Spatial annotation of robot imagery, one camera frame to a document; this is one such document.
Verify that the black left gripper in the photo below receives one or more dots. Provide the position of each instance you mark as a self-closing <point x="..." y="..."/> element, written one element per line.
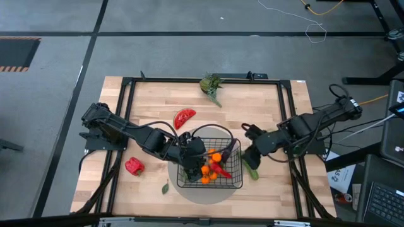
<point x="192" y="151"/>

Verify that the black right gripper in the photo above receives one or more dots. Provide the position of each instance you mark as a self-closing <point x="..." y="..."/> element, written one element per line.
<point x="253" y="157"/>

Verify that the orange mandarin cluster with leaves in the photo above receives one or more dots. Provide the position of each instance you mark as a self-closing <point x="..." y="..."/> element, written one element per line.
<point x="205" y="170"/>
<point x="216" y="157"/>

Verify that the green cucumber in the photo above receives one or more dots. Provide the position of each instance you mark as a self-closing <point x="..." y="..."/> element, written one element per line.
<point x="252" y="174"/>

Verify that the dark purple eggplant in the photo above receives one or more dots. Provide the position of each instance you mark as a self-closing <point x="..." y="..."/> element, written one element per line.
<point x="228" y="149"/>

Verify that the red chili pepper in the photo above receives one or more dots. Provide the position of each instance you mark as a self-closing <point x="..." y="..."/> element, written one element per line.
<point x="221" y="171"/>

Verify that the red watermelon slice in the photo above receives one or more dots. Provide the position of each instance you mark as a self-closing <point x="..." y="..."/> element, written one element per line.
<point x="183" y="117"/>

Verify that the red bell pepper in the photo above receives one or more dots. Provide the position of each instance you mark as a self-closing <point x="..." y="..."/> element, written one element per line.
<point x="134" y="165"/>

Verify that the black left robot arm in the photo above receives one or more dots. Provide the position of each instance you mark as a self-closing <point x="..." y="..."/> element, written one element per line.
<point x="142" y="137"/>

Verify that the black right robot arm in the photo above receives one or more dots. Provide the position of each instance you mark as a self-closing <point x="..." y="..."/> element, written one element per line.
<point x="303" y="126"/>

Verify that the round grey placemat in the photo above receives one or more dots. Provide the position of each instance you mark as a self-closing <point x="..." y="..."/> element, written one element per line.
<point x="202" y="197"/>

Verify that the loose green leaf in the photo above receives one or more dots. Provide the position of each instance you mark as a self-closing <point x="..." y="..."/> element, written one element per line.
<point x="165" y="188"/>

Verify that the black bar with silver brackets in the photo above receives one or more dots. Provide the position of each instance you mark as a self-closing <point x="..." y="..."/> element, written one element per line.
<point x="202" y="221"/>

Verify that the green succulent plant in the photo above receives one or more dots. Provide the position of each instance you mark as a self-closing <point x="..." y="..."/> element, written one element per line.
<point x="206" y="83"/>

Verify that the white paper sheet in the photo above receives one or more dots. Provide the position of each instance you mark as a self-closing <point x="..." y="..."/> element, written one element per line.
<point x="342" y="176"/>

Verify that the red drink can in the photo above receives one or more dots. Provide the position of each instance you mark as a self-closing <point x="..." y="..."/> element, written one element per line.
<point x="343" y="198"/>

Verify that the black desk crossbar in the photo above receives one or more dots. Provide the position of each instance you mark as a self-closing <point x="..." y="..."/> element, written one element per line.
<point x="353" y="156"/>

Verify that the dark laptop keyboard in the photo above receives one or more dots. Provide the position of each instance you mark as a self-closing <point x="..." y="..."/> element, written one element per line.
<point x="385" y="201"/>

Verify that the dark grey computer case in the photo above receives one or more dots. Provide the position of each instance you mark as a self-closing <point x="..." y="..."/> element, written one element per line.
<point x="393" y="135"/>

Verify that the phone with blue screen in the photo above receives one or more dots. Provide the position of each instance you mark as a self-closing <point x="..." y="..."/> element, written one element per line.
<point x="398" y="109"/>

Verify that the black furniture foot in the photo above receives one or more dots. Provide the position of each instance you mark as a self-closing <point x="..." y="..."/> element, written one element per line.
<point x="11" y="145"/>

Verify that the black floor hatch striped edge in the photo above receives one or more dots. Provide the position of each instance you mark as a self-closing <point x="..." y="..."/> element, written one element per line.
<point x="15" y="52"/>

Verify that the black metal table frame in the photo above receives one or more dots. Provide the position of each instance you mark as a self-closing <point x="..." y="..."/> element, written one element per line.
<point x="158" y="81"/>

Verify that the black desk leg frame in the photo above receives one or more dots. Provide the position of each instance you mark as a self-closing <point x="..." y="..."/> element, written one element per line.
<point x="363" y="81"/>

